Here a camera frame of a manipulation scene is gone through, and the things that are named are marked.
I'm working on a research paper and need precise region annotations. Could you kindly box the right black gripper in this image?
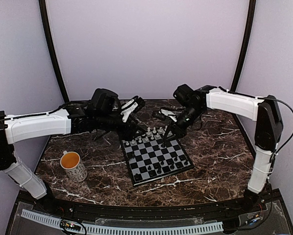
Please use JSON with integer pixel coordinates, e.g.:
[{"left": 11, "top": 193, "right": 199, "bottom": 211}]
[{"left": 162, "top": 105, "right": 204, "bottom": 142}]

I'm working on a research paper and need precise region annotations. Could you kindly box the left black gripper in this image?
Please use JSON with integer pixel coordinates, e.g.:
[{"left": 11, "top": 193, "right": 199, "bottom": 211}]
[{"left": 95, "top": 112, "right": 146, "bottom": 141}]

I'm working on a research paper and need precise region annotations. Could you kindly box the black grey chess board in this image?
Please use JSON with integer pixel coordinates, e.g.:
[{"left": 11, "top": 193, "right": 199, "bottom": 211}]
[{"left": 120, "top": 127, "right": 194, "bottom": 187}]

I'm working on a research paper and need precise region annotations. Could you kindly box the black knight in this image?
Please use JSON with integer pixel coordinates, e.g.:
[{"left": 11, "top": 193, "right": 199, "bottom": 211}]
[{"left": 176, "top": 162, "right": 183, "bottom": 168}]

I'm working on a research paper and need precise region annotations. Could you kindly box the black piece edge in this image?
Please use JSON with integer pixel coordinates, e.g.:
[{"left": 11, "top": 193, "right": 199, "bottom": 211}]
[{"left": 134, "top": 173, "right": 140, "bottom": 180}]

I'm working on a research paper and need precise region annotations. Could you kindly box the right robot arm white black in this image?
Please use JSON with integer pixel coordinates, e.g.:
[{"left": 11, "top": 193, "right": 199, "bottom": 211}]
[{"left": 156, "top": 84, "right": 293, "bottom": 194}]

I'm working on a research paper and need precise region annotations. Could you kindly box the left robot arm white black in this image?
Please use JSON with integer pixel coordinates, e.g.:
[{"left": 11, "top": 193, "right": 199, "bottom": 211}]
[{"left": 0, "top": 89, "right": 145, "bottom": 213}]

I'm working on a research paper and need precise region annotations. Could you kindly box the patterned mug with yellow interior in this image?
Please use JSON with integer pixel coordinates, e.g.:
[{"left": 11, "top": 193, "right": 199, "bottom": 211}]
[{"left": 60, "top": 151, "right": 88, "bottom": 183}]

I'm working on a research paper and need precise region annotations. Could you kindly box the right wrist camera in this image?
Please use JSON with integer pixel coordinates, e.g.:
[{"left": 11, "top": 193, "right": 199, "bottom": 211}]
[{"left": 152, "top": 109, "right": 177, "bottom": 122}]

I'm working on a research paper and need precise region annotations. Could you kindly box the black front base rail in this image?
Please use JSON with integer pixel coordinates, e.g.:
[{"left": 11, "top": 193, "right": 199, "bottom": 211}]
[{"left": 16, "top": 188, "right": 282, "bottom": 223}]

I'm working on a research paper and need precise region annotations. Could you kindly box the white slotted cable duct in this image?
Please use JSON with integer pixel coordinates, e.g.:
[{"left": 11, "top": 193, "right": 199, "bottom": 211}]
[{"left": 21, "top": 209, "right": 223, "bottom": 235}]

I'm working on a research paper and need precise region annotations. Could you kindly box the right black frame post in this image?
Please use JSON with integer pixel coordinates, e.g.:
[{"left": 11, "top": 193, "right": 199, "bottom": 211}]
[{"left": 230, "top": 0, "right": 257, "bottom": 92}]

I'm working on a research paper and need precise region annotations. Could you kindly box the black frame post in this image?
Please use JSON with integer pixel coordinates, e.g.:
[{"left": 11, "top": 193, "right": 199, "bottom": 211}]
[
  {"left": 38, "top": 0, "right": 70, "bottom": 103},
  {"left": 230, "top": 0, "right": 257, "bottom": 92}
]

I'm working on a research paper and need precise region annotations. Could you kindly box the left black frame post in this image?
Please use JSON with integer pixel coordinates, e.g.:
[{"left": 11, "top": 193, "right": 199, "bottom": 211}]
[{"left": 38, "top": 0, "right": 70, "bottom": 103}]

